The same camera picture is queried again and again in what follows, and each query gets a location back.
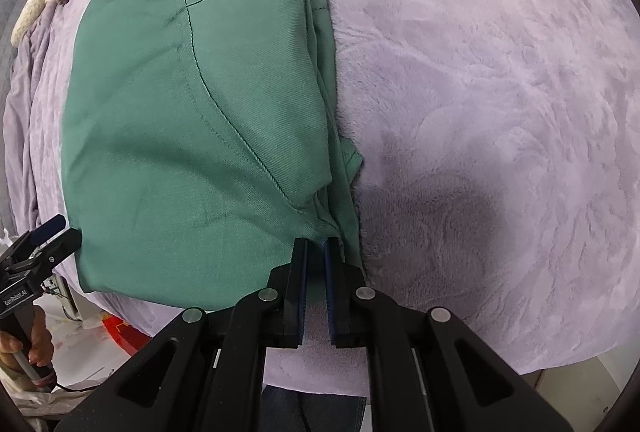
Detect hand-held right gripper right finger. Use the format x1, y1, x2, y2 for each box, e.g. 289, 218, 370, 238
324, 237, 576, 432

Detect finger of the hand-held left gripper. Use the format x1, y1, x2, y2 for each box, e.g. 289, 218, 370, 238
10, 214, 66, 257
30, 228, 83, 273

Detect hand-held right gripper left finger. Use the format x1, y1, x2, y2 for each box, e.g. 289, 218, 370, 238
52, 238, 308, 432

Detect green work jacket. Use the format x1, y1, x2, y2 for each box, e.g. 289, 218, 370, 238
60, 0, 365, 313

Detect person's left hand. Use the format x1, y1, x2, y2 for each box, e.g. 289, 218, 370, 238
0, 303, 55, 370

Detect red basket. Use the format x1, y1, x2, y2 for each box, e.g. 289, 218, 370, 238
102, 312, 161, 355

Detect person's blue jeans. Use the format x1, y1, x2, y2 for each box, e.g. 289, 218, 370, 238
260, 384, 368, 432

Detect grey quilted headboard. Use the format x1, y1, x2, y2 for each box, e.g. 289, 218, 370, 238
0, 0, 58, 233

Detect cream knit cloth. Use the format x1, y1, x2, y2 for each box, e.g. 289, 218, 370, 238
11, 0, 48, 47

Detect lavender plush blanket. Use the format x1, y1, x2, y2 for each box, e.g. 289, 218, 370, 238
0, 0, 640, 395

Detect black cable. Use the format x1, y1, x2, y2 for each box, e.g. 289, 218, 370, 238
296, 394, 315, 432

